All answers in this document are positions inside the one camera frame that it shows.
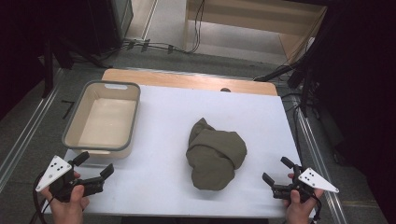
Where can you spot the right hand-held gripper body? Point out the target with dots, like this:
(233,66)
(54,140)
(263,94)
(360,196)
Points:
(316,180)

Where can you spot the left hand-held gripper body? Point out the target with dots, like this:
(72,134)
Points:
(53,173)

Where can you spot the beige plastic basket grey rim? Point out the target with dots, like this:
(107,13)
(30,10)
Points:
(106,124)

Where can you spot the olive green pants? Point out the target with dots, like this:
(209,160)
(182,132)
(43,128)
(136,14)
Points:
(214,155)

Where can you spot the person's right hand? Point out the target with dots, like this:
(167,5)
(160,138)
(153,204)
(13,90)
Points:
(299,213)

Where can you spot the person's left hand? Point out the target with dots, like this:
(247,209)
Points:
(67,213)

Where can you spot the black metal stand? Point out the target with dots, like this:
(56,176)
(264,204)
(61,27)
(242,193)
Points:
(48,68)
(274,74)

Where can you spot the white table cover board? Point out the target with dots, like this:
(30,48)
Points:
(171,102)

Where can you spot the dark round table grommet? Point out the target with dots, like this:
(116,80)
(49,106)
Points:
(225,90)

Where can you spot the dark curtain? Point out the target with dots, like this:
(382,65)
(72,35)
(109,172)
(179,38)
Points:
(367,93)

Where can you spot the power strip with plugs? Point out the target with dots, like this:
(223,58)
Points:
(144,45)

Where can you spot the black cabinet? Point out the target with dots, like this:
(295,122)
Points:
(106,25)

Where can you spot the light wooden desk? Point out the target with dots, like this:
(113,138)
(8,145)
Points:
(249,23)

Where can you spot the aluminium floor rail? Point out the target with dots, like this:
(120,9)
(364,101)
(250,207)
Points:
(314,155)
(28,133)

